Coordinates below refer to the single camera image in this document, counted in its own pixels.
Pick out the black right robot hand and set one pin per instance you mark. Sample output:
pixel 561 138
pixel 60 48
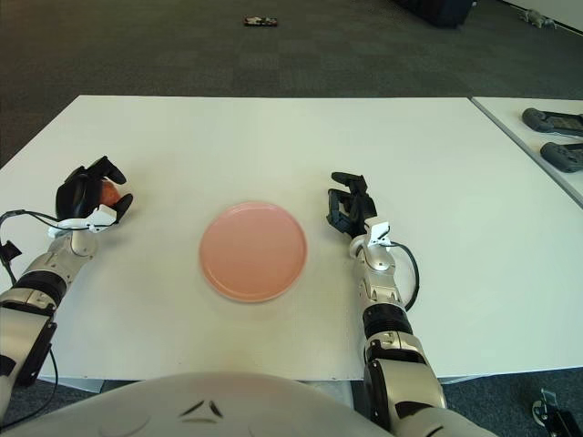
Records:
pixel 357 209

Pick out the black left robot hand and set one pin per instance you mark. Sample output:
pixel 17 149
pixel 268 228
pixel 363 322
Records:
pixel 75 196

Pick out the red apple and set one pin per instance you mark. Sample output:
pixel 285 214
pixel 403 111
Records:
pixel 110 193

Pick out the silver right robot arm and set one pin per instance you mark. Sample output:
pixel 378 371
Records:
pixel 380 282

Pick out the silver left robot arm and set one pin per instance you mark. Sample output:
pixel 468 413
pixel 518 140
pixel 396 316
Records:
pixel 50 264

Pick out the pink round plate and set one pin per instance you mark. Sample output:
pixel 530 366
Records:
pixel 252 252

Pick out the grey handheld controller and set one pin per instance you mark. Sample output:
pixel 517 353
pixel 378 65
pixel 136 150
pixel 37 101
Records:
pixel 560 157
pixel 546 122

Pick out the small dark floor object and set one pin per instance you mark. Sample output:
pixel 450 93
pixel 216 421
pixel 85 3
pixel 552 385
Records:
pixel 260 22

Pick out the dark blue bag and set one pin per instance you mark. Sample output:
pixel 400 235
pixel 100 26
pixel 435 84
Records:
pixel 437 13

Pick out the grey robot torso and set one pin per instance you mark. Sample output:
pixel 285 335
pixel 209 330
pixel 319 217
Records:
pixel 205 400

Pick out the black wheeled stand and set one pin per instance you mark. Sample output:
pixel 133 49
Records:
pixel 546 405

